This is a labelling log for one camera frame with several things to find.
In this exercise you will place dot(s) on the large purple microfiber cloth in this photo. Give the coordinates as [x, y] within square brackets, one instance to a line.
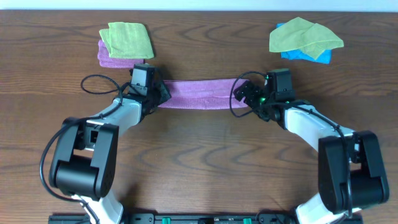
[199, 94]

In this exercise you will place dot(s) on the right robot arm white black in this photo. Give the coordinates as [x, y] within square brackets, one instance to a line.
[351, 172]

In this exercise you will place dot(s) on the folded green cloth left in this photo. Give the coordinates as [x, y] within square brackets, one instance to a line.
[126, 40]

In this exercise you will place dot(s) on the folded purple cloth left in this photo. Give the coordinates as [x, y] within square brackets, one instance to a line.
[106, 61]

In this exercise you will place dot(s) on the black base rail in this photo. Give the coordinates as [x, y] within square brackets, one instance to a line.
[149, 218]

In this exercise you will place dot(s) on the blue cloth right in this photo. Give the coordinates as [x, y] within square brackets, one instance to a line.
[297, 54]

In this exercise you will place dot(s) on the crumpled green cloth right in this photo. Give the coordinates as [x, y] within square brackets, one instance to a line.
[310, 38]

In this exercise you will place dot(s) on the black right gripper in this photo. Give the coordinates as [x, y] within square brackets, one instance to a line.
[254, 91]

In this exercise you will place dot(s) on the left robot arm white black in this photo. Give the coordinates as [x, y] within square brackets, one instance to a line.
[84, 161]

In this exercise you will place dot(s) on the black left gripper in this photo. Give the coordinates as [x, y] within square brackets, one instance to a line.
[166, 94]

